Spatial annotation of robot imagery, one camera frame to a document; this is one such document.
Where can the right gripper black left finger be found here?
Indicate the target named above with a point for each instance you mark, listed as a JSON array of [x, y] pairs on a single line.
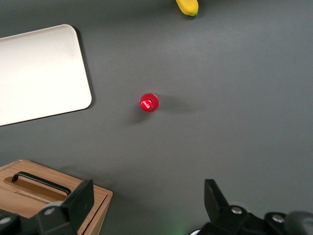
[[78, 198]]

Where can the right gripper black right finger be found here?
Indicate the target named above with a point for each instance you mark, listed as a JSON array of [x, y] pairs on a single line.
[[215, 200]]

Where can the wooden drawer cabinet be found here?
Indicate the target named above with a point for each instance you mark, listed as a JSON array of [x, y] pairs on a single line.
[[104, 203]]

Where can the red cola bottle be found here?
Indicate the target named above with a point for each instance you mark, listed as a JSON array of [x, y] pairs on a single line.
[[149, 102]]

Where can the beige rectangular tray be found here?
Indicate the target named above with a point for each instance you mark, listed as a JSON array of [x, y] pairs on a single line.
[[41, 73]]

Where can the yellow round fruit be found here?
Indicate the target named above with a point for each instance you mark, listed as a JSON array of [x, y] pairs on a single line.
[[188, 7]]

